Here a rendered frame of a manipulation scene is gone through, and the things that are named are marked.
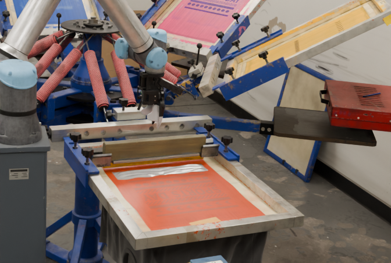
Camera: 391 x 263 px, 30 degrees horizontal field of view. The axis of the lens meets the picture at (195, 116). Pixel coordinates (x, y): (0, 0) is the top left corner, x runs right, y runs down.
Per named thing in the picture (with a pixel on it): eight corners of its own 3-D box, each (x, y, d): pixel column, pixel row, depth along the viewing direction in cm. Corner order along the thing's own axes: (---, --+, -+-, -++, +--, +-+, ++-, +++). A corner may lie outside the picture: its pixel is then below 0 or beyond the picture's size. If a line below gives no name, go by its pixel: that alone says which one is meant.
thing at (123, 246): (162, 316, 241) (168, 228, 230) (137, 321, 237) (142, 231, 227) (117, 250, 280) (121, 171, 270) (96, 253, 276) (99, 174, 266)
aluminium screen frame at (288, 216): (303, 226, 239) (304, 215, 237) (134, 250, 215) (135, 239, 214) (202, 141, 306) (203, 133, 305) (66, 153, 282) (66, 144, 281)
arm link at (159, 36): (140, 28, 261) (160, 27, 266) (138, 58, 264) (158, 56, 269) (151, 32, 255) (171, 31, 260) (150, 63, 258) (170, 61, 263)
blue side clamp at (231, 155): (238, 172, 281) (240, 155, 279) (226, 173, 279) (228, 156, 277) (205, 144, 306) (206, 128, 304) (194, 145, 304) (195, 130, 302)
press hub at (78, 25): (132, 285, 372) (147, 25, 329) (57, 298, 356) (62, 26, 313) (109, 249, 405) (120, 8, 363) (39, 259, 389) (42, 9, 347)
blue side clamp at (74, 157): (99, 187, 258) (99, 169, 256) (85, 188, 256) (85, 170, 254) (76, 156, 284) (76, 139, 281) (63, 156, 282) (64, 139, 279)
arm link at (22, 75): (5, 114, 215) (5, 70, 211) (-11, 101, 226) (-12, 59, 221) (43, 109, 222) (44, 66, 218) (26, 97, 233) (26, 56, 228)
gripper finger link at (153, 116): (145, 129, 269) (145, 104, 267) (160, 128, 271) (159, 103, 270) (148, 130, 266) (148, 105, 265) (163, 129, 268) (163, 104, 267)
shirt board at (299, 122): (363, 131, 363) (366, 115, 360) (374, 160, 324) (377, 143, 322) (99, 102, 372) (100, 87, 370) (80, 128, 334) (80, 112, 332)
